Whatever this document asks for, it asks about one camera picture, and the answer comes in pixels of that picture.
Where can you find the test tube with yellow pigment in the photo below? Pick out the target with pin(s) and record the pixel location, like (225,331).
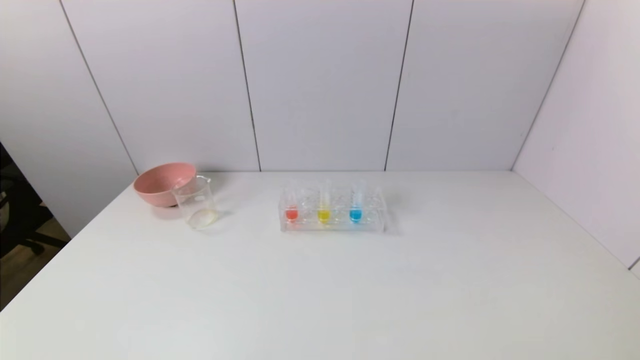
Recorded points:
(324,215)

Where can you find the clear acrylic test tube rack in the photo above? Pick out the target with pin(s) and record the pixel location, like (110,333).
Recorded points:
(340,226)

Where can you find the pink bowl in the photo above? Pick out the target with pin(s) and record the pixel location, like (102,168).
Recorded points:
(157,185)

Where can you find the black office chair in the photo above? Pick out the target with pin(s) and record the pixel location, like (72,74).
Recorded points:
(17,210)

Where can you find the test tube with red pigment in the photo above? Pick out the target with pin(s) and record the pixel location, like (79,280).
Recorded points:
(291,214)

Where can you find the clear glass beaker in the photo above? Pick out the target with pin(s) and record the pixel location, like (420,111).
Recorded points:
(197,210)

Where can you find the test tube with blue pigment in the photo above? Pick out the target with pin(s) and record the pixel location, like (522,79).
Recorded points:
(355,214)

